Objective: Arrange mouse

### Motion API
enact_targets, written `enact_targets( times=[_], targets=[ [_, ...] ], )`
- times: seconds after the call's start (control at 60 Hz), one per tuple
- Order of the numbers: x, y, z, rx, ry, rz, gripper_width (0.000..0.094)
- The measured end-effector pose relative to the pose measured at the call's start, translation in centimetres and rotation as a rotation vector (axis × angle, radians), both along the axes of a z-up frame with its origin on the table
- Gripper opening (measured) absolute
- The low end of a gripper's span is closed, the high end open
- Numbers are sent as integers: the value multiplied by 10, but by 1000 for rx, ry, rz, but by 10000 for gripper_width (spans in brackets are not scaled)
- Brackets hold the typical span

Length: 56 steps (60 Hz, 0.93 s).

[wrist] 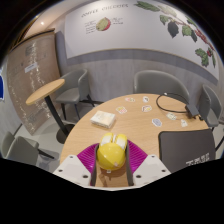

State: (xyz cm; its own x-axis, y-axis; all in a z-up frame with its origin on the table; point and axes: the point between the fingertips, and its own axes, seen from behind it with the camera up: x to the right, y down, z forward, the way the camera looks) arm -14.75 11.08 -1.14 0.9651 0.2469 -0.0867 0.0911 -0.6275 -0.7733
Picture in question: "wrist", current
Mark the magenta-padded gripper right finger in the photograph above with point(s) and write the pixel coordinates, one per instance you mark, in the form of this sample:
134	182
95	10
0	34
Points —
150	166

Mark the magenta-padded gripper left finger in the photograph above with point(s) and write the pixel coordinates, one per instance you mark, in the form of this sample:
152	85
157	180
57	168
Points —
75	166

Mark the yellow computer mouse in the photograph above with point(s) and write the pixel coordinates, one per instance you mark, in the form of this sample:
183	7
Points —
111	155

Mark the small printed sticker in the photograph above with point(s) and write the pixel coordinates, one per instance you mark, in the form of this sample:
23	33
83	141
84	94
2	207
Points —
171	116
146	108
156	122
121	109
145	99
184	123
130	99

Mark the white tissue pack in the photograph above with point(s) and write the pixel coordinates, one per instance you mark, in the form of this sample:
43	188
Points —
102	119

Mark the grey armchair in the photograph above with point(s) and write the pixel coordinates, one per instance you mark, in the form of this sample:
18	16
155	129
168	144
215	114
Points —
21	150
75	86
210	103
160	81

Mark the round wooden side table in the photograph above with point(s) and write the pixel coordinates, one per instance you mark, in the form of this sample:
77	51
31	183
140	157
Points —
43	90

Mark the brown wooden wall board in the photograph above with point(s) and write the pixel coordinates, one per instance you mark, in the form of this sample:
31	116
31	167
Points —
23	86

